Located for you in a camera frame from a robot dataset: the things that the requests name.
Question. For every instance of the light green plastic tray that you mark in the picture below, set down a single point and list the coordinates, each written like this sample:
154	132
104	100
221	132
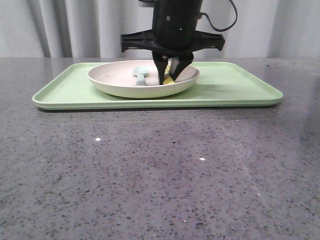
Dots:
220	84

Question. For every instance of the cream round plate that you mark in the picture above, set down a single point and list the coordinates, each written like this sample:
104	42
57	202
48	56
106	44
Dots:
116	78

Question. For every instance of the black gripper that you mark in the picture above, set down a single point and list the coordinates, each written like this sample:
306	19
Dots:
173	33

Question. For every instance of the light blue plastic spoon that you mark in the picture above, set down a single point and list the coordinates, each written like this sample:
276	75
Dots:
140	73

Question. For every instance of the yellow plastic fork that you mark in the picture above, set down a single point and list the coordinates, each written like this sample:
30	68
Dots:
168	80

